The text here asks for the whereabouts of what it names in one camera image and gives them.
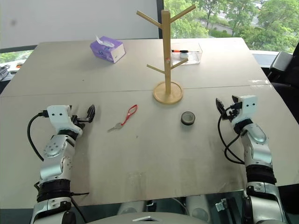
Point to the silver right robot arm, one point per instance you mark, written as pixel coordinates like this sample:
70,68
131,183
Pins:
259,151

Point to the small orange object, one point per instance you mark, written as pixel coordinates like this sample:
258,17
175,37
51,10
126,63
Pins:
18,65

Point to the clear plastic box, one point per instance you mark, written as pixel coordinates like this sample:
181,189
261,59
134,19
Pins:
195,57

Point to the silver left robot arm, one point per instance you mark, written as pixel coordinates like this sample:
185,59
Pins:
56,149

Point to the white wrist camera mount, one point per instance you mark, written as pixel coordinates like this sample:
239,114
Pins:
58,119
248,110

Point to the silver metal bracket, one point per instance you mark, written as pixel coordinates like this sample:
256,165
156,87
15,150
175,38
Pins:
220,205

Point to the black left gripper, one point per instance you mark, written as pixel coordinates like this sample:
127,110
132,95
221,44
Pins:
80,121

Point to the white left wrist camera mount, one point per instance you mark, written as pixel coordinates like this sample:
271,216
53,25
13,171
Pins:
58,119

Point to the dark equipment pile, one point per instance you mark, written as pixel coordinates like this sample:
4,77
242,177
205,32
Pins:
3,73

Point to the wooden tree hanger stand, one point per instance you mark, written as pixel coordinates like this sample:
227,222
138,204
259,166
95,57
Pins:
167,70

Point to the purple tissue box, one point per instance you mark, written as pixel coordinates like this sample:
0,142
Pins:
109,52

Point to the white rounded robot leg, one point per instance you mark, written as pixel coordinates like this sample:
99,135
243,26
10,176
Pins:
130,207
201,207

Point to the orange and black pen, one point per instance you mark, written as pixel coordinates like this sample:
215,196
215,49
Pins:
178,50

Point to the black office chair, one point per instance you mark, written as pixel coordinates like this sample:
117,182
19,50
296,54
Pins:
283,70

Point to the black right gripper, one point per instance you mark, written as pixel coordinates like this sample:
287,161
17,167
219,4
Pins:
231,114

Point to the dark window frame post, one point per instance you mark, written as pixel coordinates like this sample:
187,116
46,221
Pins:
160,18

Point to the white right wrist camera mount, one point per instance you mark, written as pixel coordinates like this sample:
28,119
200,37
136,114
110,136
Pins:
248,110

